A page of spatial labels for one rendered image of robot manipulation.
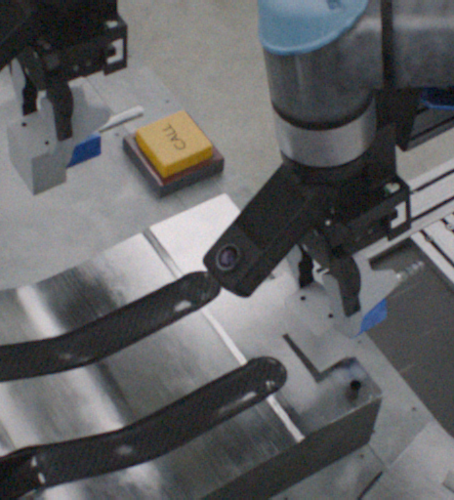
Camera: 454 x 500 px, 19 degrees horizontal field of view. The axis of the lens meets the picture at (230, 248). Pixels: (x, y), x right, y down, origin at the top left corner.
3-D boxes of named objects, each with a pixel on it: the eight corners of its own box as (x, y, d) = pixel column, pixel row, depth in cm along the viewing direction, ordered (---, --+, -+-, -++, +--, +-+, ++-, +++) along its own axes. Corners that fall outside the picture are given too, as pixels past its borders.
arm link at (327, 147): (309, 146, 92) (245, 84, 97) (313, 190, 96) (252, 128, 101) (394, 98, 94) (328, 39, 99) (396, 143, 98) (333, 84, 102)
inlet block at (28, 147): (128, 112, 131) (128, 74, 127) (153, 145, 129) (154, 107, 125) (9, 161, 126) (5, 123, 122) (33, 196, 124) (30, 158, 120)
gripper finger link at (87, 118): (123, 161, 122) (111, 77, 116) (66, 185, 120) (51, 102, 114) (107, 145, 124) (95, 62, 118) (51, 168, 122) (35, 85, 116)
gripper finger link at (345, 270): (372, 317, 107) (351, 234, 101) (356, 327, 106) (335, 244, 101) (340, 290, 110) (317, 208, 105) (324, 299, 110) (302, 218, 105)
